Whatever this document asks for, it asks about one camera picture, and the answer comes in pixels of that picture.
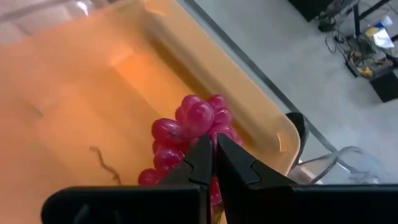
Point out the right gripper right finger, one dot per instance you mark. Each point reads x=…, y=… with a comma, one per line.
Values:
x=242, y=186

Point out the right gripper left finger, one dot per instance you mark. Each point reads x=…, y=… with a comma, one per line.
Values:
x=186, y=199

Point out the red toy grape bunch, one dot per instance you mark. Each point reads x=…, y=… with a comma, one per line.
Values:
x=199, y=118

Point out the thin brown twig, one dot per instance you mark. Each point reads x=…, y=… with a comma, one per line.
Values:
x=107, y=168

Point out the orange plastic bin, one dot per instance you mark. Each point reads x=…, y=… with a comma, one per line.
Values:
x=77, y=109

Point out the black box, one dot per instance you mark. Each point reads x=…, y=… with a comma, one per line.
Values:
x=311, y=9
x=385, y=87

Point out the black metal stand frame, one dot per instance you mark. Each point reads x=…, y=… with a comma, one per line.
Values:
x=357, y=18

